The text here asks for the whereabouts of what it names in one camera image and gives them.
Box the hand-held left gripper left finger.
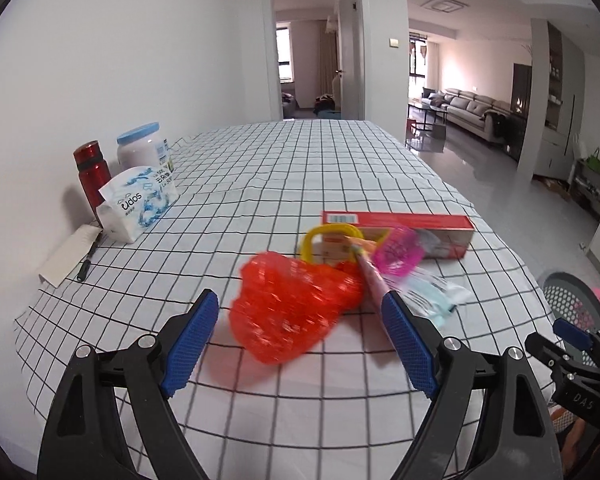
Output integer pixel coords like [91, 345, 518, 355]
[39, 289, 220, 480]

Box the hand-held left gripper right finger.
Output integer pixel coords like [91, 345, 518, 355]
[380, 290, 565, 480]

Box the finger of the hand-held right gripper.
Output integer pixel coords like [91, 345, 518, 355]
[553, 318, 600, 361]
[525, 332, 588, 378]

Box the grey perforated waste basket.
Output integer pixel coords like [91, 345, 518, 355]
[539, 271, 600, 351]

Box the clear pale blue wrapper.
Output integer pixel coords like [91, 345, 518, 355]
[395, 275, 472, 318]

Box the pink stick wrapper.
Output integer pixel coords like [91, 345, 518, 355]
[352, 245, 396, 306]

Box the pink mesh wrapper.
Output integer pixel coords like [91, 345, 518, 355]
[370, 226, 425, 279]

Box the red plastic bag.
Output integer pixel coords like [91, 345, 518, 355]
[228, 252, 366, 365]

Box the person's right hand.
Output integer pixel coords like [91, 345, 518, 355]
[552, 410, 588, 480]

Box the long red carton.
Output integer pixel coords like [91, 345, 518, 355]
[321, 211, 476, 260]

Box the black pen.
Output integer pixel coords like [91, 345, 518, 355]
[76, 230, 103, 282]

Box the shoe rack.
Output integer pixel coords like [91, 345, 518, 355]
[570, 160, 600, 218]

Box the white folded paper card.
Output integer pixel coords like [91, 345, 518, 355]
[39, 225, 103, 288]

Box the white blue tissue pack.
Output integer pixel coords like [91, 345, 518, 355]
[97, 165, 179, 244]

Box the red metal bottle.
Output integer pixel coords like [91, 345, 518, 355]
[73, 140, 112, 228]

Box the checked white tablecloth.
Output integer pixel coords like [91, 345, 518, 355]
[14, 120, 556, 480]

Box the white jar blue lid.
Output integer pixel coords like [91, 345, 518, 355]
[116, 121, 176, 181]

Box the black jacket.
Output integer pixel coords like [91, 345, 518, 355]
[482, 110, 511, 142]

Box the white shelf cabinet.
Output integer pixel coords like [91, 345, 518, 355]
[540, 25, 581, 181]

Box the dark coffee table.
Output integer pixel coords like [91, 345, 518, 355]
[409, 97, 451, 126]

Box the grey sofa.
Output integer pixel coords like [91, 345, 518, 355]
[430, 87, 513, 146]

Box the balcony window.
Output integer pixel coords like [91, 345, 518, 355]
[409, 32, 438, 98]

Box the white door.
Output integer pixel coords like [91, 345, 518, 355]
[337, 0, 359, 118]

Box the beige curtain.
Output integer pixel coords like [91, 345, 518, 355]
[317, 22, 338, 106]

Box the bedroom window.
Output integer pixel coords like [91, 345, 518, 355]
[276, 25, 293, 83]

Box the square ceiling light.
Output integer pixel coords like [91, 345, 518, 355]
[422, 0, 468, 13]

